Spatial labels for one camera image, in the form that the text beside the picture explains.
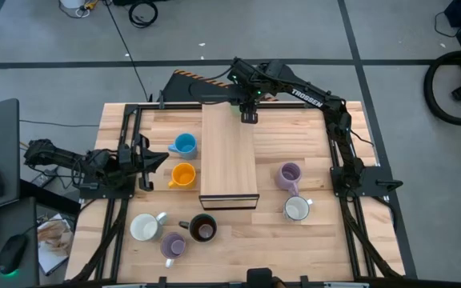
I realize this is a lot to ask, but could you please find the black computer mouse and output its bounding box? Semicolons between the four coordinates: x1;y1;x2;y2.
0;234;30;277

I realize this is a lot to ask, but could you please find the dark mug brown inside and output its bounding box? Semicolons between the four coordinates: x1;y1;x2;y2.
178;213;218;244

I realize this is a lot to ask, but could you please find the white bucket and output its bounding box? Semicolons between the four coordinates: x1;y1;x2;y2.
58;0;86;10

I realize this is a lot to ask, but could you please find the black power adapter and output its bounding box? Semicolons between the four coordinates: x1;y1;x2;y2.
30;168;58;188

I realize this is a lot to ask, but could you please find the paper stack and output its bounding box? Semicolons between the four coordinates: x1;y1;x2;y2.
36;213;75;277

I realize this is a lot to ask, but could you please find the purple mug white handle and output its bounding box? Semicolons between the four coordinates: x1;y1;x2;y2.
159;231;187;269

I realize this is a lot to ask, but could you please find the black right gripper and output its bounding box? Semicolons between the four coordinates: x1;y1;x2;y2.
229;57;270;124

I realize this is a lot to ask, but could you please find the white blue patterned mug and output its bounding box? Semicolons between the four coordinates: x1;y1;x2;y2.
283;195;314;222

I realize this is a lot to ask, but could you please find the black aluminium table frame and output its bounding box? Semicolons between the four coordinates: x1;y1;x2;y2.
70;102;406;288

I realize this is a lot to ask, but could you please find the black hazard-striped case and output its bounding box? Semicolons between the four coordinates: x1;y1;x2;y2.
161;69;279;104

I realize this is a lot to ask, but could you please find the teal mug white inside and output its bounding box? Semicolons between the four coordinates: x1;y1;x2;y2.
129;211;168;242

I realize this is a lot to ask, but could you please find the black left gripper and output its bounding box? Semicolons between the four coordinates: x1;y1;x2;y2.
116;134;170;192

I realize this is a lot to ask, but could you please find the coiled black cable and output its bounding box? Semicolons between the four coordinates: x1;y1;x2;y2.
128;0;159;29

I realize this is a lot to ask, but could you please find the yellow mug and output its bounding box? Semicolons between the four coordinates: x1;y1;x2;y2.
167;162;198;190

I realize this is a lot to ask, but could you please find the orange vacuum cleaner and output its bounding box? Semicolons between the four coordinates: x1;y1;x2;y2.
423;50;461;127

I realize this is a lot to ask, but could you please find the long black floor cable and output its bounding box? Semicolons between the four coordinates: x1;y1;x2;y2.
102;0;152;102

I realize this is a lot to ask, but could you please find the ribbed purple mug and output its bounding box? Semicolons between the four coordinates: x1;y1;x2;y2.
274;162;303;197

